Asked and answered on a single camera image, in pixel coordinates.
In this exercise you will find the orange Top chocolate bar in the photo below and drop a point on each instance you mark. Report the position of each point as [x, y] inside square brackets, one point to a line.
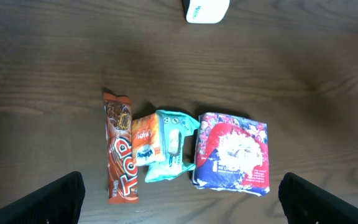
[122, 172]

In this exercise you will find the teal white snack packet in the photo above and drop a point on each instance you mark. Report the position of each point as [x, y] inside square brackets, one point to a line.
[174, 128]

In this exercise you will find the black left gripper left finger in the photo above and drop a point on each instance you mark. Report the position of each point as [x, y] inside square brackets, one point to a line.
[58, 202]

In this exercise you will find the red blue snack packet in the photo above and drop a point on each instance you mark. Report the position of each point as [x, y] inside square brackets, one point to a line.
[232, 154]

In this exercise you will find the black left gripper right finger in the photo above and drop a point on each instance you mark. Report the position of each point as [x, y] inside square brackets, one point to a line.
[306, 203]

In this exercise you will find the small orange snack packet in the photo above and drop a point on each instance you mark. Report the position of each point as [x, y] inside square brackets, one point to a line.
[146, 142]

